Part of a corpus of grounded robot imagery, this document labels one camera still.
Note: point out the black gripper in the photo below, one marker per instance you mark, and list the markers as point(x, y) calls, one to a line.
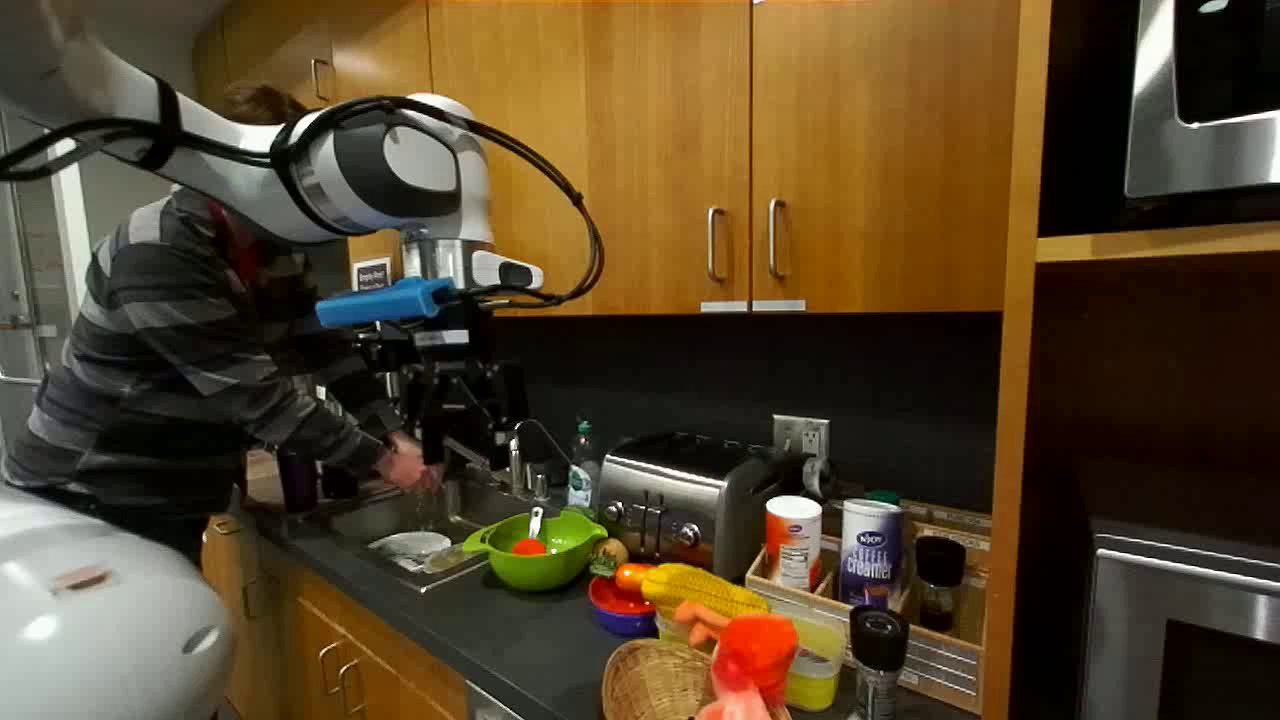
point(451, 390)

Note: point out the yellow knitted towel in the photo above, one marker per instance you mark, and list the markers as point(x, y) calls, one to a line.
point(673, 586)

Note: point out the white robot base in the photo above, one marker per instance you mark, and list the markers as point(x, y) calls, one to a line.
point(100, 625)

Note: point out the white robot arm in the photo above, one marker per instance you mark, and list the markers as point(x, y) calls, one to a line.
point(381, 160)

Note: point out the cabinet door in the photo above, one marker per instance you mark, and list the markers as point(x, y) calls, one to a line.
point(881, 141)
point(646, 111)

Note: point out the lower cabinet doors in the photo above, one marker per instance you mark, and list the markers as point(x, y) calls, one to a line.
point(315, 654)

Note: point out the rightmost upper cabinet door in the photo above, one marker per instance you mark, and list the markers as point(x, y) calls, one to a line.
point(881, 141)

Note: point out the chrome faucet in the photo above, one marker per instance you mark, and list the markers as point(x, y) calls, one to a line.
point(535, 456)

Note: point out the dish soap bottle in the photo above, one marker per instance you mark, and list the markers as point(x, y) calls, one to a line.
point(585, 464)

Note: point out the stainless steel sink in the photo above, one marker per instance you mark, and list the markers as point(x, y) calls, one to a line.
point(458, 508)

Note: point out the white plate in sink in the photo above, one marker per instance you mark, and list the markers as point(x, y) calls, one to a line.
point(412, 547)

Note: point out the green plastic bowl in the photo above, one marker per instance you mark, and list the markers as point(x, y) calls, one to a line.
point(536, 555)

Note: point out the silver toaster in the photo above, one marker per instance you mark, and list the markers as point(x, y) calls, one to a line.
point(695, 498)

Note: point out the blue small bowl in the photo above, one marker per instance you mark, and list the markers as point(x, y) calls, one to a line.
point(617, 611)

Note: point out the person in striped sweater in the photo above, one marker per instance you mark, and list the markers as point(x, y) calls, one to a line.
point(190, 351)

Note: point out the wicker basket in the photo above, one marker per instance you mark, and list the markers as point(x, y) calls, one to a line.
point(653, 682)

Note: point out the red white canister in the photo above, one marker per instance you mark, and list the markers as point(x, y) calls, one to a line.
point(794, 539)

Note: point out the yellow-green plastic container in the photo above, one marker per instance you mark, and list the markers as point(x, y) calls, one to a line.
point(816, 667)

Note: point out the black pepper grinder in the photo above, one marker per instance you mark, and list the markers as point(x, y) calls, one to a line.
point(876, 647)

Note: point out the dark lidded jar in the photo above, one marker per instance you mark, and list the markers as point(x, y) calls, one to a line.
point(939, 573)

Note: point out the stainless dishwasher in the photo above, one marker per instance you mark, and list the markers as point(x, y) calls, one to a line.
point(1182, 628)

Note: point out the microwave oven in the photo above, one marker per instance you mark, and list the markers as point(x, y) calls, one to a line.
point(1205, 99)

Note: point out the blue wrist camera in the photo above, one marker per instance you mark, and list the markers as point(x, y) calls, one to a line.
point(396, 302)

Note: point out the wall power outlet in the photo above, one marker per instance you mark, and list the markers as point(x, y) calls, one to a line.
point(806, 436)

